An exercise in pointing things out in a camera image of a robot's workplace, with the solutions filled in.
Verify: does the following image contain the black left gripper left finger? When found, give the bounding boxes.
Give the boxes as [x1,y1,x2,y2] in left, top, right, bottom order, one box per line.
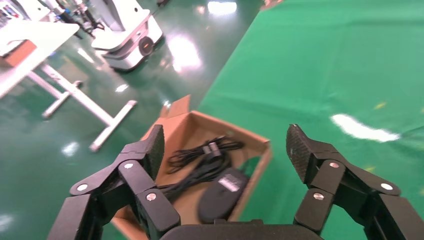
[47,124,182,240]

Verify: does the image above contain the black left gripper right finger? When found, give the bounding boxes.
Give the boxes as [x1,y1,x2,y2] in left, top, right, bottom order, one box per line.
[285,124,424,240]

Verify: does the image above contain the black power cable with plug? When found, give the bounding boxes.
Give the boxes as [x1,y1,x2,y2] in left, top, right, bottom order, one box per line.
[158,135,247,203]

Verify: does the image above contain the open brown cardboard box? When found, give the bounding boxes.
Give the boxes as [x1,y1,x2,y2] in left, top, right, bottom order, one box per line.
[110,95,275,240]

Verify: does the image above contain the small brown cardboard box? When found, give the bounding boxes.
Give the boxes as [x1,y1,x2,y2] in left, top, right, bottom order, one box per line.
[0,39,38,68]

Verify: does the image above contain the white contents of small box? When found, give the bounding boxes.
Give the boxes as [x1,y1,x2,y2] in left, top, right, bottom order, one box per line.
[0,39,26,58]

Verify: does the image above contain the white wheeled background robot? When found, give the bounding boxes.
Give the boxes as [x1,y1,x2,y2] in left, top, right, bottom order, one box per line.
[90,0,165,72]

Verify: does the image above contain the black background robot gripper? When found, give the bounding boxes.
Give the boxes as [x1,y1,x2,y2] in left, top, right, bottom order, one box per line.
[57,9,82,35]
[79,5,106,33]

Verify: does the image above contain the white table with legs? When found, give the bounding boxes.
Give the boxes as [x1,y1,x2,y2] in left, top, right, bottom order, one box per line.
[0,20,139,154]

